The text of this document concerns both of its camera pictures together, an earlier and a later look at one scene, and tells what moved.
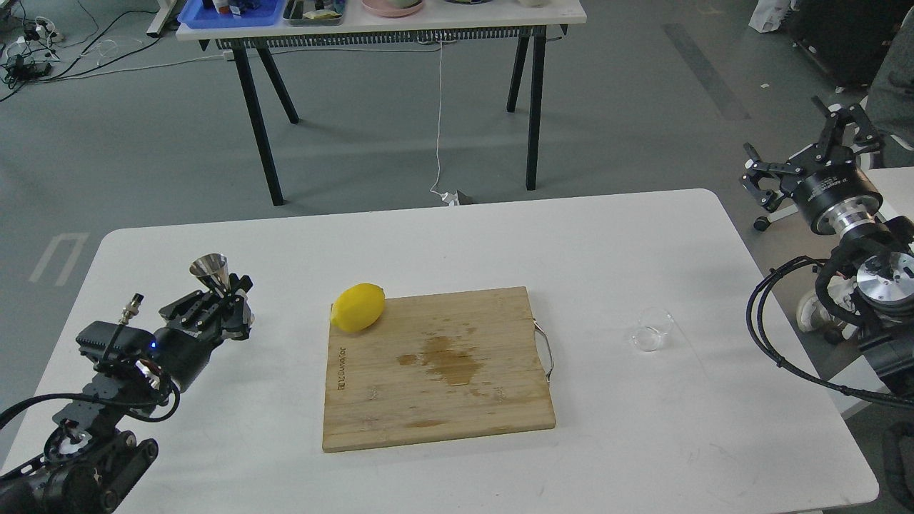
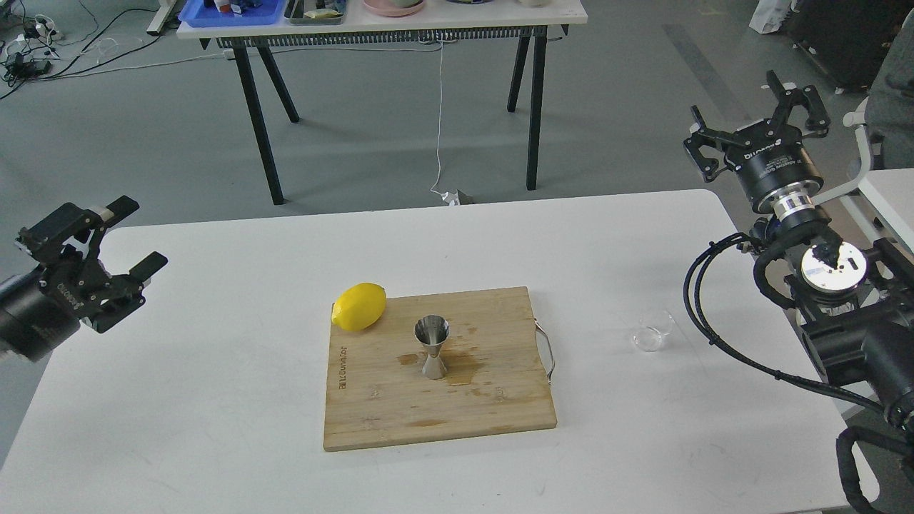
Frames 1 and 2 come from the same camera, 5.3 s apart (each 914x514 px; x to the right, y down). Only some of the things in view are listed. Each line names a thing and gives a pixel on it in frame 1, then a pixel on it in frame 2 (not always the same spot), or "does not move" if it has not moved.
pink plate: [385, 8] does not move
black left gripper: [181, 356] -> [41, 307]
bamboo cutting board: [438, 366] does not move
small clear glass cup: [654, 324] does not move
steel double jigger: [212, 264] -> [432, 330]
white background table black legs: [521, 21] does not move
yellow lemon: [358, 307] does not move
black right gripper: [833, 199] -> [770, 160]
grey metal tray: [314, 13] does not move
